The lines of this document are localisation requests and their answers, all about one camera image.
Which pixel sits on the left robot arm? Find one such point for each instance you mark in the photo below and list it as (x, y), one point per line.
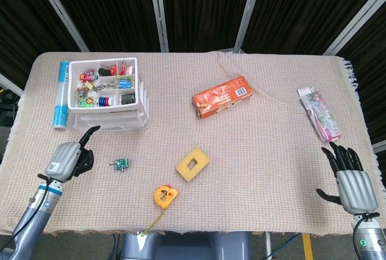
(33, 217)

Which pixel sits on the yellow tape measure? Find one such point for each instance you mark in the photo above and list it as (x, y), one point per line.
(164, 196)

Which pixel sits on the white screen frame post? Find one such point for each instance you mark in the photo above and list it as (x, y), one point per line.
(60, 11)
(359, 20)
(158, 11)
(248, 11)

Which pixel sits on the clear plastic drawer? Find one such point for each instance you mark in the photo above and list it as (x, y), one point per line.
(105, 120)
(105, 126)
(105, 114)

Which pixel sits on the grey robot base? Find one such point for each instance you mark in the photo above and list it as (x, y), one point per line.
(181, 246)

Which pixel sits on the small green electronic part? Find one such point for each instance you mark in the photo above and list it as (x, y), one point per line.
(122, 164)

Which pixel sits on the yellow sponge with hole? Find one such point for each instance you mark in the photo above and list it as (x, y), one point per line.
(182, 168)

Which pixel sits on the blue plastic wrap roll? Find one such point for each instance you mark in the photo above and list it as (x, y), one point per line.
(60, 112)

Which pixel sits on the small red object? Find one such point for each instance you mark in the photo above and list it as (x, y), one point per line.
(113, 70)

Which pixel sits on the white frame bar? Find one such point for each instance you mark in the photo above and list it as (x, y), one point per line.
(10, 85)

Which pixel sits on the red wrapped packet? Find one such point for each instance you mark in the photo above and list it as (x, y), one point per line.
(126, 68)

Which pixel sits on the beige woven tablecloth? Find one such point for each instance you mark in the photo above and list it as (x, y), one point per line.
(256, 166)

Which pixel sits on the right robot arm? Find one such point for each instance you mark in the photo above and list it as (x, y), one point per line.
(372, 242)

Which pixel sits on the stack of coloured discs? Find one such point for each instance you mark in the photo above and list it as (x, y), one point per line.
(105, 101)

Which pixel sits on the orange cardboard box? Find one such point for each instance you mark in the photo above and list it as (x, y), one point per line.
(217, 97)

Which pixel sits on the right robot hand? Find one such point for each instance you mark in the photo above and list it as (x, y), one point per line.
(357, 190)

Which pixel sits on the blue clips packet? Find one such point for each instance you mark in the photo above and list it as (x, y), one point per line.
(124, 82)

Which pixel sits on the dark pleated curtain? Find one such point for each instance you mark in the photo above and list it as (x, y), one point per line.
(205, 6)

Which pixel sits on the floral tissue packet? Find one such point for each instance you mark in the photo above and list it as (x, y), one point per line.
(322, 115)

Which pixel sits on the small black object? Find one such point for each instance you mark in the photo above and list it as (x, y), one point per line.
(104, 71)

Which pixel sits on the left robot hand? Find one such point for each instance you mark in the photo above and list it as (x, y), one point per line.
(64, 160)

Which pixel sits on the white compartment organizer box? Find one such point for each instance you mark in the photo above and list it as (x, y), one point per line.
(70, 91)

